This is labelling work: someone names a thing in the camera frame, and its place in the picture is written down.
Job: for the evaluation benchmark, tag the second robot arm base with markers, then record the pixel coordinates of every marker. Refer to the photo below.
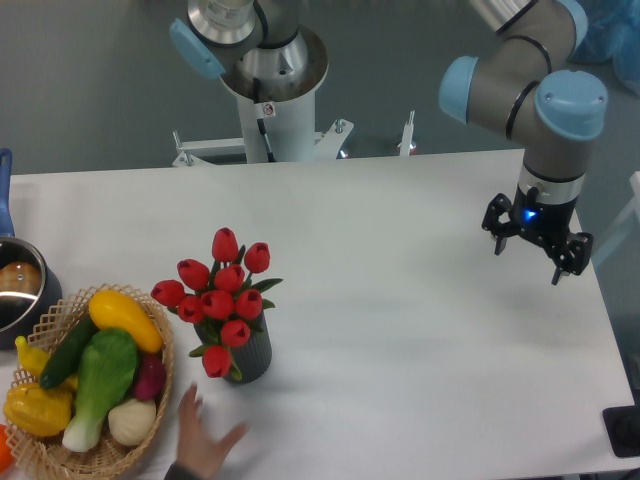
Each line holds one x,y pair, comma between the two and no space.
259,49

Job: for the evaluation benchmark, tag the yellow bell pepper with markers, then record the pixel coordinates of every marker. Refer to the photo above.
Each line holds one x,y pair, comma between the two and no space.
40,412

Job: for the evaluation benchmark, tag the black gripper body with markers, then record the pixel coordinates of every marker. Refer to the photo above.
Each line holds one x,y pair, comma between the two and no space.
542,211

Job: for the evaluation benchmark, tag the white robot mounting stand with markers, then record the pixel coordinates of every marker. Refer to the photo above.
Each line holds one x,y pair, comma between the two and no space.
272,132

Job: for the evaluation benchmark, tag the yellow squash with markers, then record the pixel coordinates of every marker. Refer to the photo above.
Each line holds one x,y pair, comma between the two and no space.
110,309

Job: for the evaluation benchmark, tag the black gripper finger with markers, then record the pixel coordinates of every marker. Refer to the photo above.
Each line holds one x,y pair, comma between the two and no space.
571,255
498,222

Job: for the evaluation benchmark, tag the person's hand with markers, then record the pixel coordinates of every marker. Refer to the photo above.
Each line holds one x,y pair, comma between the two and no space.
198,451

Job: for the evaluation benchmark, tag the green bok choy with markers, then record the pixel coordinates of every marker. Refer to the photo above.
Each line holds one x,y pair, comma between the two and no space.
106,372

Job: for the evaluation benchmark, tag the red tulip bouquet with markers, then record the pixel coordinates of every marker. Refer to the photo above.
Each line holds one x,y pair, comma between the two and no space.
226,287

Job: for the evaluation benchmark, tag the dark sleeve forearm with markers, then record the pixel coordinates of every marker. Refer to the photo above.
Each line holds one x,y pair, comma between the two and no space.
177,471

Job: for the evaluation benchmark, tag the blue plastic bag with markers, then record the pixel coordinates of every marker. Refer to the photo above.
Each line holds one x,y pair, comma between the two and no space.
612,37

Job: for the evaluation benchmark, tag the purple red radish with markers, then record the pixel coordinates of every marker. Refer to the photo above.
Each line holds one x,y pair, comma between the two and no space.
150,378

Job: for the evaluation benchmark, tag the yellow banana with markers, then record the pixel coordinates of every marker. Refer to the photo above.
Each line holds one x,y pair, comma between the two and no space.
30,357

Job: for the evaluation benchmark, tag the dark pot blue handle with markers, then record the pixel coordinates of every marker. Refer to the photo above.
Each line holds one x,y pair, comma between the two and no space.
28,285

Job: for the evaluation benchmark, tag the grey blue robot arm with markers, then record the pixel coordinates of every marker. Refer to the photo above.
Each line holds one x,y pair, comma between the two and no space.
526,93

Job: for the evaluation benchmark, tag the woven wicker basket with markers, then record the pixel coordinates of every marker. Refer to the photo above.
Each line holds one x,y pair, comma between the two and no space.
46,458

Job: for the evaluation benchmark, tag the white garlic bulb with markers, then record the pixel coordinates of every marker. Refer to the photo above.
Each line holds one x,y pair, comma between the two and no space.
131,421

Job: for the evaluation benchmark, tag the orange fruit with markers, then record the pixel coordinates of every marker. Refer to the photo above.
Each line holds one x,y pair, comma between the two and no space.
6,457

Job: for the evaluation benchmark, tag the black device at edge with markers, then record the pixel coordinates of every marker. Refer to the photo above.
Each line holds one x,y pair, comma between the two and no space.
622,426

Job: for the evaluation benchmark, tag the green cucumber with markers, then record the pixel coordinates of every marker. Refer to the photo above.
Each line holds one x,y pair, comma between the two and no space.
73,344

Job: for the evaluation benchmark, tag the dark grey ribbed vase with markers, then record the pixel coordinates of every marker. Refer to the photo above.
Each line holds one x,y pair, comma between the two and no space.
236,350

